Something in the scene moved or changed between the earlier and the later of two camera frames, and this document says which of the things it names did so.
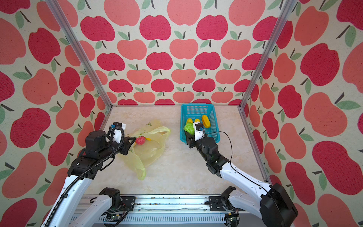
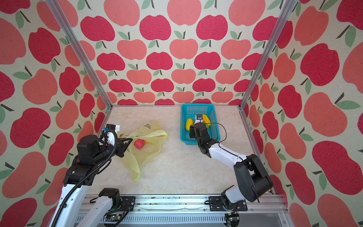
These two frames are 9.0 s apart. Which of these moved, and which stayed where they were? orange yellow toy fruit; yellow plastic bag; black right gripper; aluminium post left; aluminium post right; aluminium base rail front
Moved: black right gripper; yellow plastic bag
Stayed: aluminium post right; orange yellow toy fruit; aluminium post left; aluminium base rail front
